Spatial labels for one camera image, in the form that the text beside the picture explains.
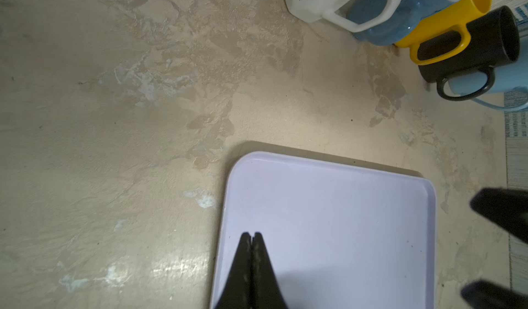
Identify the yellow mug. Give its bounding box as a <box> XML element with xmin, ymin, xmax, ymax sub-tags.
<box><xmin>395</xmin><ymin>0</ymin><xmax>492</xmax><ymax>66</ymax></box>

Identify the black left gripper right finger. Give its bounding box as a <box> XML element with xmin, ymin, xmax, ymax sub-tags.
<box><xmin>251</xmin><ymin>232</ymin><xmax>287</xmax><ymax>309</ymax></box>

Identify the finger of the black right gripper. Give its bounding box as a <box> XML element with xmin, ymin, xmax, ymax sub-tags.
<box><xmin>470</xmin><ymin>187</ymin><xmax>527</xmax><ymax>244</ymax></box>
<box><xmin>461</xmin><ymin>280</ymin><xmax>527</xmax><ymax>309</ymax></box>

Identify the black mug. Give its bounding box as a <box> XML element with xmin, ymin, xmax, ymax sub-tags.
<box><xmin>419</xmin><ymin>5</ymin><xmax>521</xmax><ymax>101</ymax></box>

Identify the teal dotted floral mug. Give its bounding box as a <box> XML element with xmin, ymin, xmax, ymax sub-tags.
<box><xmin>346</xmin><ymin>0</ymin><xmax>460</xmax><ymax>46</ymax></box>

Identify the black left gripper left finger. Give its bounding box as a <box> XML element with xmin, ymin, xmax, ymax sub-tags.
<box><xmin>215</xmin><ymin>232</ymin><xmax>252</xmax><ymax>309</ymax></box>

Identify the lavender tray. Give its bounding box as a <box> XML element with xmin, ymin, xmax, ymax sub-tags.
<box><xmin>211</xmin><ymin>152</ymin><xmax>437</xmax><ymax>308</ymax></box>

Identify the light blue mug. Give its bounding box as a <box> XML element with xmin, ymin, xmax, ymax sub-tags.
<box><xmin>448</xmin><ymin>32</ymin><xmax>527</xmax><ymax>112</ymax></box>

